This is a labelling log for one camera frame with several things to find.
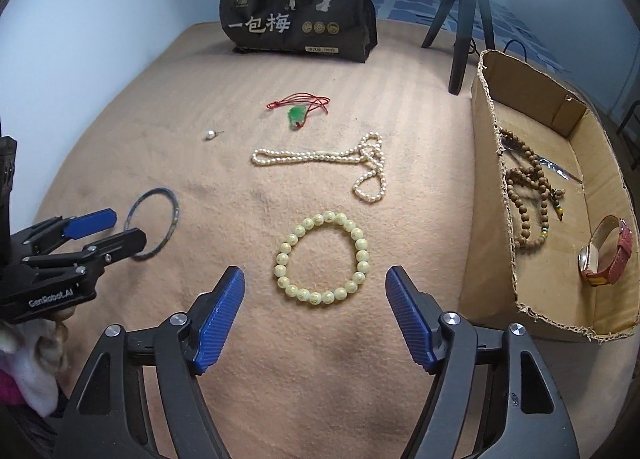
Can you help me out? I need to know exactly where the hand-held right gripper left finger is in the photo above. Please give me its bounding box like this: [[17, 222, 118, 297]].
[[52, 266, 246, 459]]

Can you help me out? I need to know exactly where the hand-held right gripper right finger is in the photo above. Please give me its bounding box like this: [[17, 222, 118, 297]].
[[385, 265, 581, 459]]

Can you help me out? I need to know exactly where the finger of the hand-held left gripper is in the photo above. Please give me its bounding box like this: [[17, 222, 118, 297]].
[[12, 208, 119, 256], [25, 228, 149, 276]]

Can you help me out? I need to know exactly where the dark thin bangle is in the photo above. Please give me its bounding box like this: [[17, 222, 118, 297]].
[[124, 188, 180, 261]]

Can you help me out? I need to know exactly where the pale green bead bracelet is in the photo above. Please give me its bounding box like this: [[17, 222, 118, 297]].
[[273, 212, 372, 305]]

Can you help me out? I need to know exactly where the white pearl necklace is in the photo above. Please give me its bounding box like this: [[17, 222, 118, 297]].
[[251, 132, 387, 201]]

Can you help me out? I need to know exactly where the green pendant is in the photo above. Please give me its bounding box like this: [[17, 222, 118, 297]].
[[266, 95, 332, 131]]

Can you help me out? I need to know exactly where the cardboard box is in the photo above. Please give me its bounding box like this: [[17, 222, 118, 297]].
[[459, 49, 640, 345]]

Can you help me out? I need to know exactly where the clear plastic bag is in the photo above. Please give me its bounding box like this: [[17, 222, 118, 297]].
[[537, 156, 586, 185]]

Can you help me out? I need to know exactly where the black printed snack bag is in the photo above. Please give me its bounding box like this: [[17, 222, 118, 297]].
[[218, 0, 378, 64]]

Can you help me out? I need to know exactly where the black tripod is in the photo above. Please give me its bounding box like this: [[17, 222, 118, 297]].
[[421, 0, 496, 96]]

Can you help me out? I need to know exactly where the blue patterned bedsheet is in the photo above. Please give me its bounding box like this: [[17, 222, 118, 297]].
[[365, 0, 576, 75]]

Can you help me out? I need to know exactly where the brown wooden bead necklace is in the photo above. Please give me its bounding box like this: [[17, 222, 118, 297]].
[[498, 126, 568, 252]]

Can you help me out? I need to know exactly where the red-brown leather watch strap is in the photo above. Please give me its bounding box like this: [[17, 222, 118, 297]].
[[577, 216, 635, 286]]

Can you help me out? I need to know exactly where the black power cable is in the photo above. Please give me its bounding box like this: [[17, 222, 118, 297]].
[[501, 38, 529, 63]]

